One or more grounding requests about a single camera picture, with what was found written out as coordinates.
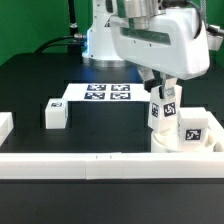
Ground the white marker sheet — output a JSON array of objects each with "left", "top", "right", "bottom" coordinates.
[{"left": 63, "top": 83, "right": 150, "bottom": 102}]

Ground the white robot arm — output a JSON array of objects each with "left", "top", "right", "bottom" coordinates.
[{"left": 83, "top": 0, "right": 224, "bottom": 97}]

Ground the white left fence bar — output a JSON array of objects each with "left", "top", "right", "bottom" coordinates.
[{"left": 0, "top": 112, "right": 14, "bottom": 147}]

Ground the black cable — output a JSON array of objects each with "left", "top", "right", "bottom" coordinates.
[{"left": 34, "top": 33, "right": 88, "bottom": 55}]

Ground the white front fence bar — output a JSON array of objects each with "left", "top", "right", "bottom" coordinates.
[{"left": 0, "top": 152, "right": 224, "bottom": 180}]

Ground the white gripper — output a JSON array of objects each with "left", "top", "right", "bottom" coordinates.
[{"left": 110, "top": 8, "right": 210, "bottom": 99}]

